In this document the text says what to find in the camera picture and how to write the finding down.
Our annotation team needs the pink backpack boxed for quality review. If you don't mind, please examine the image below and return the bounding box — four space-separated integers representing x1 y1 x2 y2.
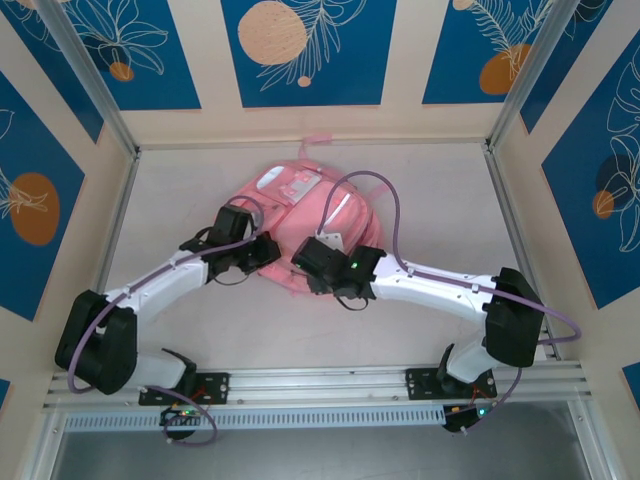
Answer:
227 133 401 299

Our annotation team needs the grey metal base panel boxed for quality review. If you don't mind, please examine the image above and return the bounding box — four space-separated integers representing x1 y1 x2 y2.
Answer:
49 399 594 480

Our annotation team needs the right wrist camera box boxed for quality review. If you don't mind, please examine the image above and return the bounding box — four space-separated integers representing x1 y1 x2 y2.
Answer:
292 228 347 275

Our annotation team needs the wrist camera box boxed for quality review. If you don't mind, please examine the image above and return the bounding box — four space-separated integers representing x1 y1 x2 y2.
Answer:
211 205 255 242
292 228 347 275

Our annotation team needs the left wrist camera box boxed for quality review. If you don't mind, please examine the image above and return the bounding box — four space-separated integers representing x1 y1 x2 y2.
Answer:
211 205 255 242

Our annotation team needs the aluminium mounting rail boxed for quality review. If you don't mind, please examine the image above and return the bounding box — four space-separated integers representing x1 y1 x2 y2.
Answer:
42 360 594 410

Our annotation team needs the aluminium table side rail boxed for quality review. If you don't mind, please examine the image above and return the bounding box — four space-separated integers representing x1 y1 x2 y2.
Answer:
73 149 142 372
482 144 559 361

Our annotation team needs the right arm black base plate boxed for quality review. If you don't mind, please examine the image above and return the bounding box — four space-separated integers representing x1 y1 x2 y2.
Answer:
403 367 499 401

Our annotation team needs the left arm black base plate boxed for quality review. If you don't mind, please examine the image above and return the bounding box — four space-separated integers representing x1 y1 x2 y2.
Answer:
138 372 231 406

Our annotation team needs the white slotted cable duct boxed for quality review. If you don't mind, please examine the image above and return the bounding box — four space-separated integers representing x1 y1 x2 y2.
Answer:
62 403 447 433

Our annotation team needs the blue floral wall panel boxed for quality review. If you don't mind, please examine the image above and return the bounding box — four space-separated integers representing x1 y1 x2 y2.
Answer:
62 0 202 112
541 47 640 311
422 0 556 106
0 72 87 322
519 0 615 135
221 0 399 109
0 0 105 145

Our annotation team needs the aluminium frame post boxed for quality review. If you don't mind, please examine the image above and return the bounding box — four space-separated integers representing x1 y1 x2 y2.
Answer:
487 0 574 151
35 0 140 157

